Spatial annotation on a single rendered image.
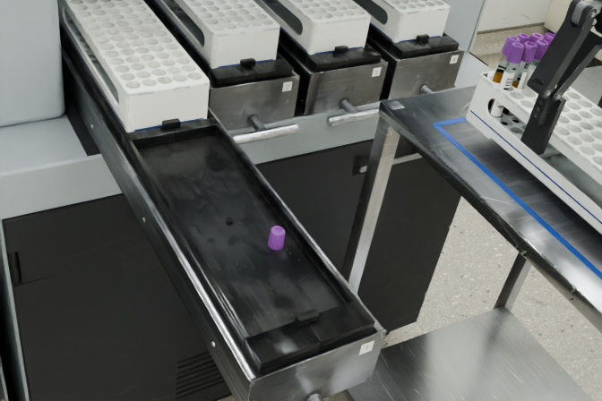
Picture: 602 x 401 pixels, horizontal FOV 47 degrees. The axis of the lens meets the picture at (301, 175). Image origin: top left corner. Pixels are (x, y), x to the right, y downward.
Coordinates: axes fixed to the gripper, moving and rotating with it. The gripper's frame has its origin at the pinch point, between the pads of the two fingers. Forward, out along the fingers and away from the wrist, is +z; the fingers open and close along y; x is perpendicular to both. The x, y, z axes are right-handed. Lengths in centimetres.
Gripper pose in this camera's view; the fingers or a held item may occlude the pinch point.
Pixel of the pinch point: (573, 123)
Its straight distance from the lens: 84.4
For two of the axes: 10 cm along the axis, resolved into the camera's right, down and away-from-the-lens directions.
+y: 8.8, -1.8, 4.4
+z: -1.4, 7.9, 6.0
